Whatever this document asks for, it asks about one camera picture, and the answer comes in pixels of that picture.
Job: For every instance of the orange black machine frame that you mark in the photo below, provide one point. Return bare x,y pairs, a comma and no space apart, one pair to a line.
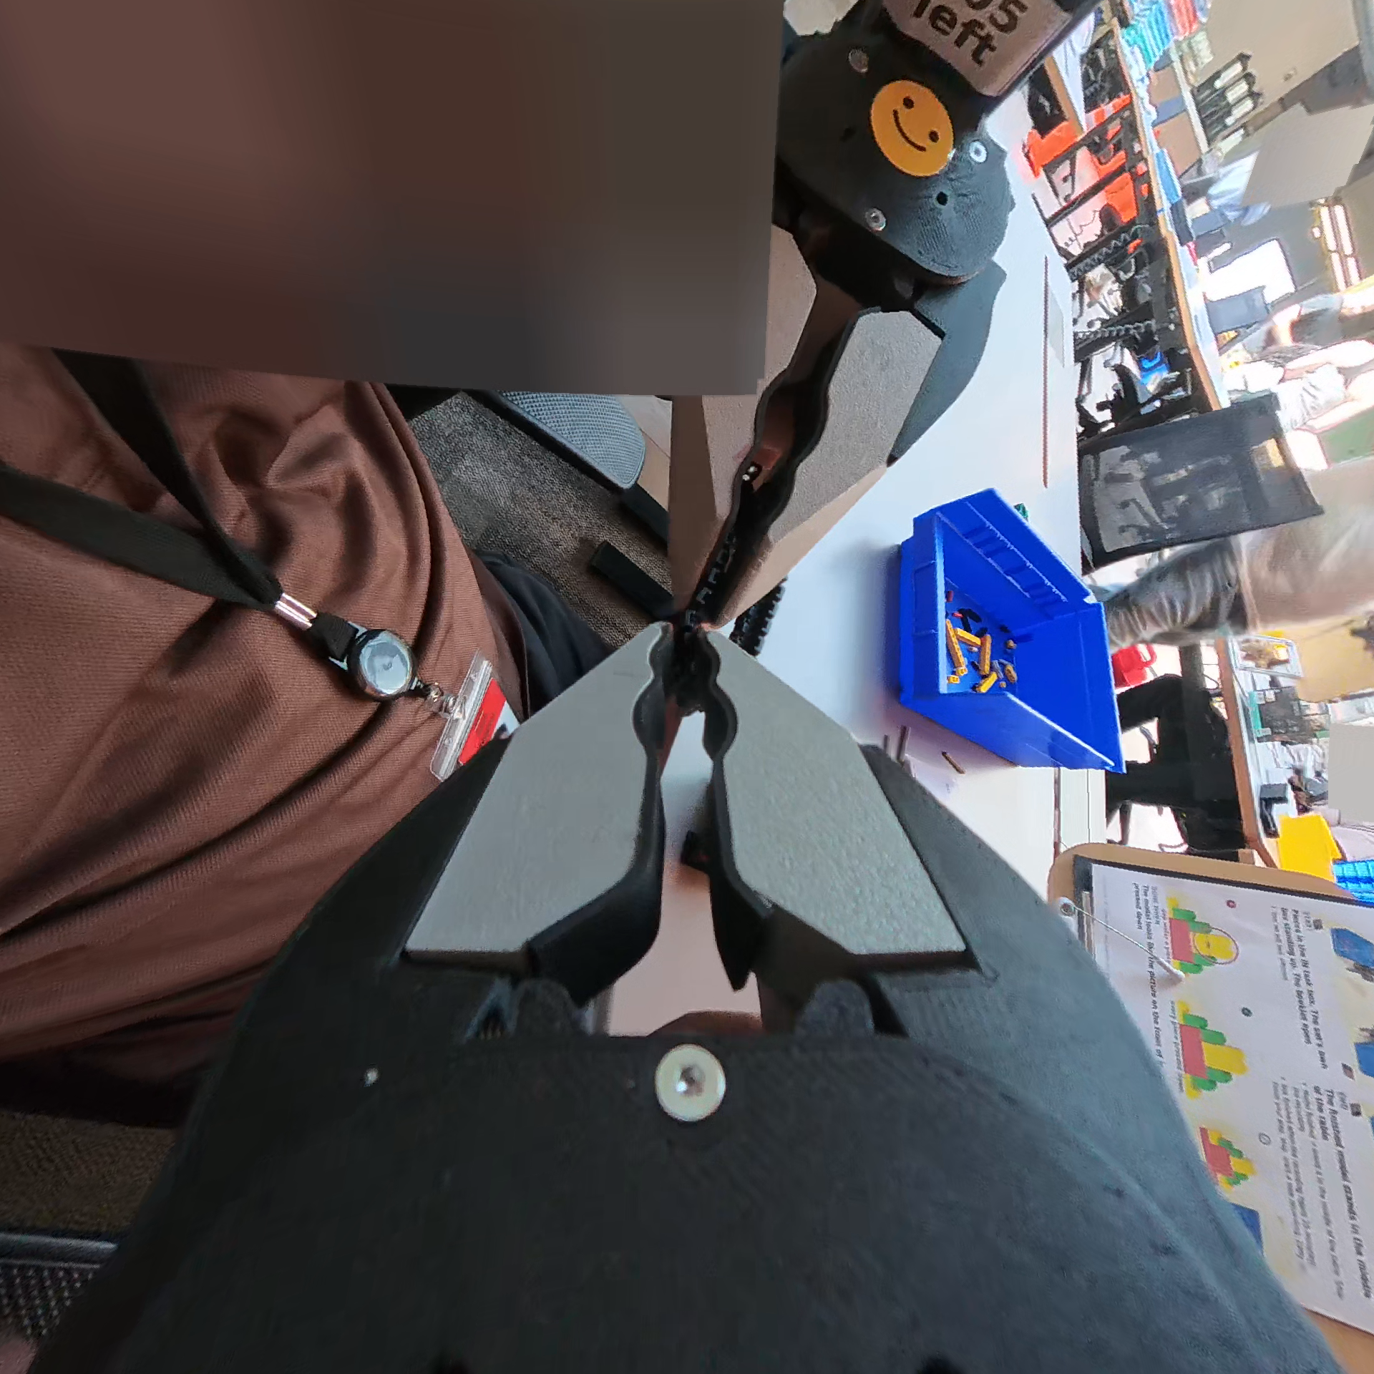
1084,160

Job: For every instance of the yellow storage bin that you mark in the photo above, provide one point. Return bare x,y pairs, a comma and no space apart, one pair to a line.
1310,848

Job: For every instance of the person's dark trousers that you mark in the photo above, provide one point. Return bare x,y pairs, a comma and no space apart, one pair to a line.
548,633

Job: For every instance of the wooden clipboard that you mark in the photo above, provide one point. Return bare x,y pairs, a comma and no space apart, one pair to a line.
1069,871

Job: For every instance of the pile of small lego pieces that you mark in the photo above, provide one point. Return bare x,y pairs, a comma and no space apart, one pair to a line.
972,647

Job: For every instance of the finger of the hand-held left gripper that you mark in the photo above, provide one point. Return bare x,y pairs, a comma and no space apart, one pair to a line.
709,483
875,398

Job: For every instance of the lego instruction sheet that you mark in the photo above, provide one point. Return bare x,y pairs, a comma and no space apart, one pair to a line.
1266,1019

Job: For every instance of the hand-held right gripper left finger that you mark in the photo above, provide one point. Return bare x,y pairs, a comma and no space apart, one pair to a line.
536,827

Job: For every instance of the grey mesh office chair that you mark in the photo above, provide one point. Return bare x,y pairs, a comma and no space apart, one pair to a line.
580,436

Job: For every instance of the black mesh office chair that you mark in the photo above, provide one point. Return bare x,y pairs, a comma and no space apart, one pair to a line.
1181,483

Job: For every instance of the blue plastic bin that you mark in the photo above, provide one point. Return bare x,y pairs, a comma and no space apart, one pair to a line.
1063,698

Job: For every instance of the round metal badge reel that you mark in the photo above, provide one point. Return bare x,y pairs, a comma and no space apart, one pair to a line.
381,660

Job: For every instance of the clear badge holder red card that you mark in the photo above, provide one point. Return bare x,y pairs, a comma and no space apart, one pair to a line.
462,732

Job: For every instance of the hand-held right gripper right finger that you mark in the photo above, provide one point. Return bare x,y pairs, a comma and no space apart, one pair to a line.
827,848

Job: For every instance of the small black block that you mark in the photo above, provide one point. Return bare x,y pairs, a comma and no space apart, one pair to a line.
633,575

